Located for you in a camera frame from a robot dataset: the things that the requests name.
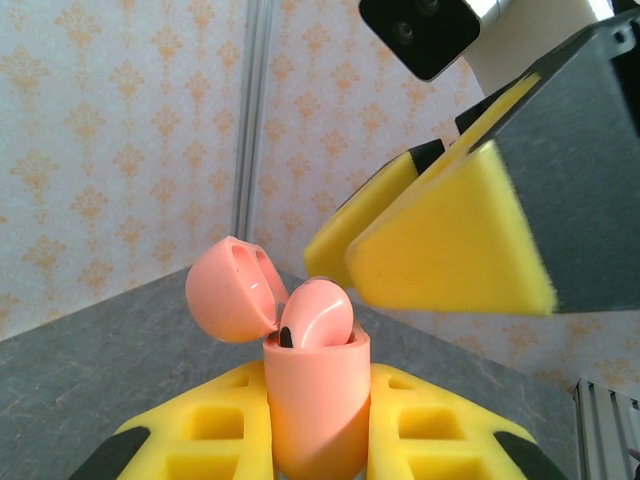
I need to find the pink earbud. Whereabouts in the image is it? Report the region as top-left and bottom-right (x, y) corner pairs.
(277, 278), (356, 350)

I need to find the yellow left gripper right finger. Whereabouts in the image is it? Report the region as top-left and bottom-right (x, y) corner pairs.
(367, 362), (571, 480)

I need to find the aluminium side rail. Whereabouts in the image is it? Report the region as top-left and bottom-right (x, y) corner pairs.
(571, 377), (640, 480)

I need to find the aluminium corner post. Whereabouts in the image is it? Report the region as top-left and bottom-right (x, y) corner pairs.
(232, 0), (275, 242)

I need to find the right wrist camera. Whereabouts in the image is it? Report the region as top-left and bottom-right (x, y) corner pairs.
(357, 0), (617, 96)

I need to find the pink earbud charging case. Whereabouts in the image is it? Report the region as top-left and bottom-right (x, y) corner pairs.
(184, 235), (372, 480)

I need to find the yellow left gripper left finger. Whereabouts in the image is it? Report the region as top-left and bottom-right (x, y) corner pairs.
(69, 359), (275, 480)

